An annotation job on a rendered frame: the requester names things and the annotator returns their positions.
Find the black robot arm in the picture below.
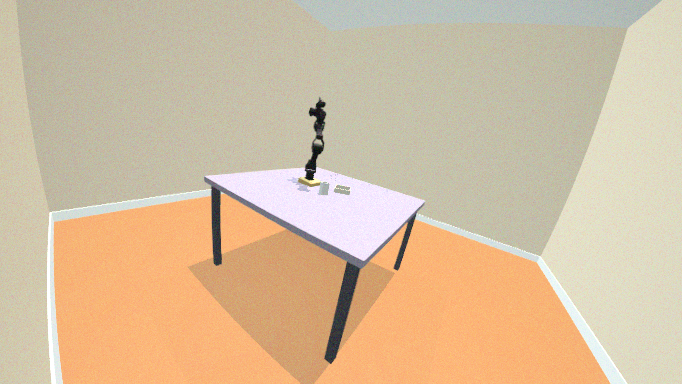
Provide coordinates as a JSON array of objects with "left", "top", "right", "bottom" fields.
[{"left": 304, "top": 108, "right": 326, "bottom": 180}]

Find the grey open-top square cup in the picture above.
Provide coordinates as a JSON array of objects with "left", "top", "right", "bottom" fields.
[{"left": 319, "top": 181, "right": 330, "bottom": 195}]

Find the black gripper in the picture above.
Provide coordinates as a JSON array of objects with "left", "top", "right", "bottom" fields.
[{"left": 316, "top": 97, "right": 326, "bottom": 117}]

